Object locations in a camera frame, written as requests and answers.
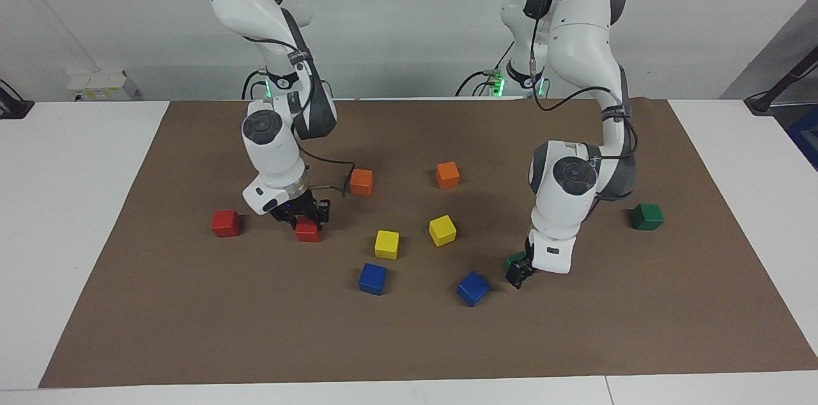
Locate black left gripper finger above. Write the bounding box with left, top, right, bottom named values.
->
left=506, top=261, right=536, bottom=289

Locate red wooden cube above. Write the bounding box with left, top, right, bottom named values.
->
left=211, top=210, right=242, bottom=238
left=295, top=217, right=322, bottom=243

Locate orange wooden cube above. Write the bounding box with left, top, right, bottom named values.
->
left=435, top=162, right=461, bottom=190
left=349, top=169, right=374, bottom=197

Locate blue wooden cube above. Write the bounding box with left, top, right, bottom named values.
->
left=456, top=271, right=490, bottom=308
left=358, top=263, right=388, bottom=296

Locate yellow wooden cube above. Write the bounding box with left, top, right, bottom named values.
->
left=374, top=230, right=400, bottom=261
left=428, top=215, right=458, bottom=247

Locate brown paper mat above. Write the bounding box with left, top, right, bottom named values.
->
left=38, top=98, right=818, bottom=389

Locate white box with yellow labels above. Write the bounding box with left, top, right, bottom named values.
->
left=67, top=70, right=138, bottom=102

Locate black slanted stand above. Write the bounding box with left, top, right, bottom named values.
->
left=745, top=47, right=818, bottom=116

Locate blue crate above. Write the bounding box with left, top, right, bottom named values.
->
left=785, top=105, right=818, bottom=171

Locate black table clamp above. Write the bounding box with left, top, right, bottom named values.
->
left=0, top=79, right=35, bottom=119

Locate black right arm gripper cable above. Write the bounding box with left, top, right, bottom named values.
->
left=243, top=34, right=357, bottom=198

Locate black arm gripper cable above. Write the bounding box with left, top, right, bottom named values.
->
left=243, top=34, right=357, bottom=198
left=528, top=0, right=638, bottom=160

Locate black arm base cable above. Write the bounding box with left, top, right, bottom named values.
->
left=241, top=69, right=266, bottom=100
left=455, top=41, right=516, bottom=98

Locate black left arm gripper cable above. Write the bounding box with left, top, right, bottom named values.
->
left=528, top=0, right=638, bottom=160

